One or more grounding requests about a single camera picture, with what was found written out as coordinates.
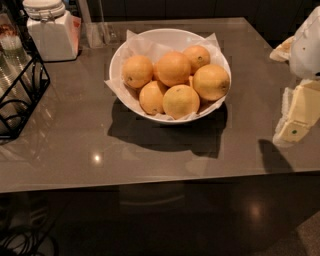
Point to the white rounded gripper body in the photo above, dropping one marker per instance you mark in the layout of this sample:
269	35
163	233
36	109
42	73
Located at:
306	50

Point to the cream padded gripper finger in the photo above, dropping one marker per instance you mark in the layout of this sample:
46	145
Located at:
300	112
282	52

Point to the hidden middle orange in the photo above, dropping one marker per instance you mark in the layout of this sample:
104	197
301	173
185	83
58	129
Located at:
190	81

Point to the white ceramic bowl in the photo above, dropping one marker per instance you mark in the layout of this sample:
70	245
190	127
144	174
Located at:
168	40

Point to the clear acrylic stand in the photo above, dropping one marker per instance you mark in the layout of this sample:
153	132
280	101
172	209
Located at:
98	32

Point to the white ceramic lidded jar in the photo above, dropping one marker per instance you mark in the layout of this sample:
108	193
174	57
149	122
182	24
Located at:
54	30

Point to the clear plastic cup stack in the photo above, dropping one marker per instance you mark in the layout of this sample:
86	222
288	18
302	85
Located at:
14	82

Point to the black wire rack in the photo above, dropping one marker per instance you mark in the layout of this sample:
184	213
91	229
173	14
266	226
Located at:
39	76

